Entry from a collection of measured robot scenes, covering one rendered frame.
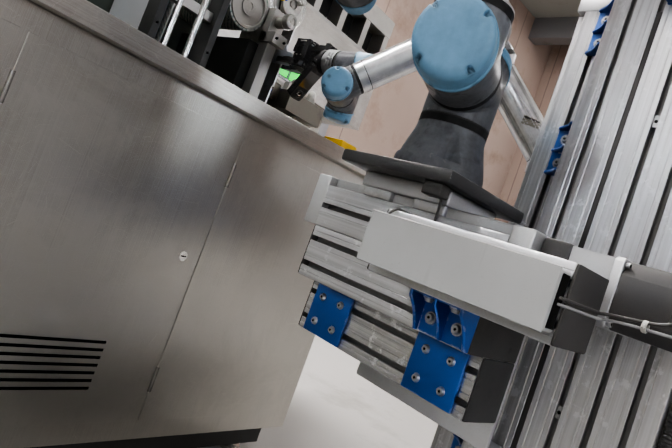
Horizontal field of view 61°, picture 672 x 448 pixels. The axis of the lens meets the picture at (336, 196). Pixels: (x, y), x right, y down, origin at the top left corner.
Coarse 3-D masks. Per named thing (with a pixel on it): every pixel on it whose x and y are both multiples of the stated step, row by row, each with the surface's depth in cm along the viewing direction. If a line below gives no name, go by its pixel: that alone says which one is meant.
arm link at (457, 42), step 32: (448, 0) 75; (480, 0) 74; (416, 32) 77; (448, 32) 75; (480, 32) 74; (416, 64) 79; (448, 64) 75; (480, 64) 74; (448, 96) 82; (480, 96) 83
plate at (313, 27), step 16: (304, 16) 213; (224, 32) 188; (240, 32) 193; (304, 32) 214; (320, 32) 221; (336, 32) 227; (288, 48) 210; (352, 48) 237; (320, 80) 227; (304, 96) 223; (320, 96) 229; (368, 96) 252; (352, 128) 252
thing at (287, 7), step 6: (288, 0) 160; (294, 0) 162; (300, 0) 163; (282, 6) 159; (288, 6) 160; (294, 6) 162; (300, 6) 164; (282, 12) 161; (288, 12) 161; (294, 12) 162
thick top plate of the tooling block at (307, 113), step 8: (280, 88) 170; (280, 96) 169; (288, 96) 167; (272, 104) 170; (280, 104) 168; (288, 104) 167; (296, 104) 169; (304, 104) 172; (312, 104) 175; (288, 112) 170; (296, 112) 170; (304, 112) 173; (312, 112) 175; (320, 112) 178; (296, 120) 179; (304, 120) 174; (312, 120) 176; (320, 120) 179
